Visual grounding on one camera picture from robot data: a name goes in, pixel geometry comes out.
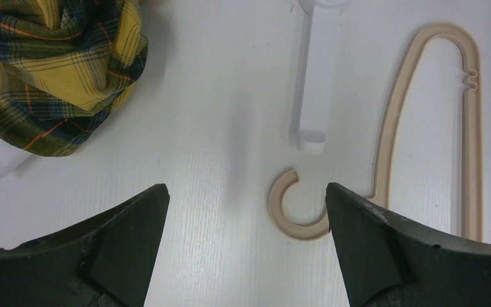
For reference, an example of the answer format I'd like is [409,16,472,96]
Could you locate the beige hanger with left hook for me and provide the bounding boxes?
[267,22,483,243]

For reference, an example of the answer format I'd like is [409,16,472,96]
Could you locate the yellow plaid shirt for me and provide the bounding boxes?
[0,1,148,157]

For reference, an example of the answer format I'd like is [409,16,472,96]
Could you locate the left white rack foot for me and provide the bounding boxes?
[290,0,352,154]

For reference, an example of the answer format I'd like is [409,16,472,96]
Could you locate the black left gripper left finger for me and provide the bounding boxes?
[0,184,170,306]

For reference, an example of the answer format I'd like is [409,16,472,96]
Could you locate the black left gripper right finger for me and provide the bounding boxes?
[325,183,491,306]

